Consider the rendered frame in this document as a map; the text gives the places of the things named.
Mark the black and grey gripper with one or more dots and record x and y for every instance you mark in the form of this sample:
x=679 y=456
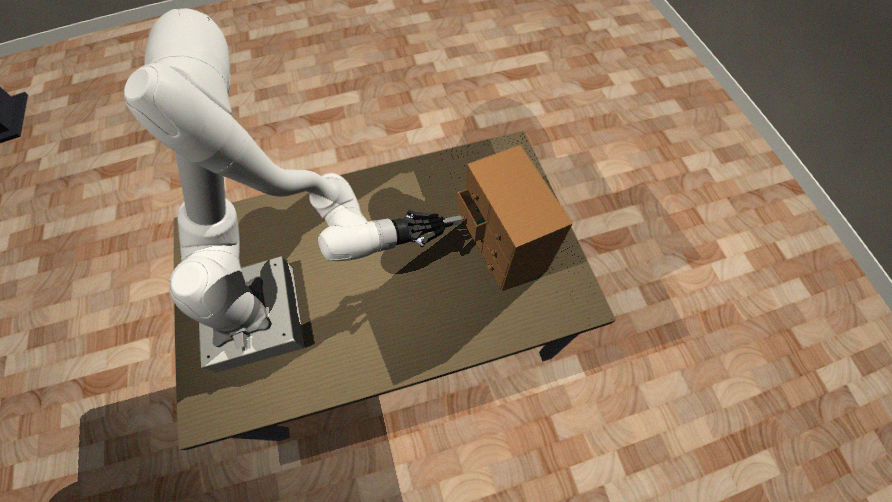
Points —
x=419 y=223

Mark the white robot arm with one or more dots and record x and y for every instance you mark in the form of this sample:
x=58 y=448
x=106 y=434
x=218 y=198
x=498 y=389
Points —
x=185 y=105

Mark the orange-brown wooden chest of drawers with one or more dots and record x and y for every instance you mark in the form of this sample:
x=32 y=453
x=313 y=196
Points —
x=527 y=209

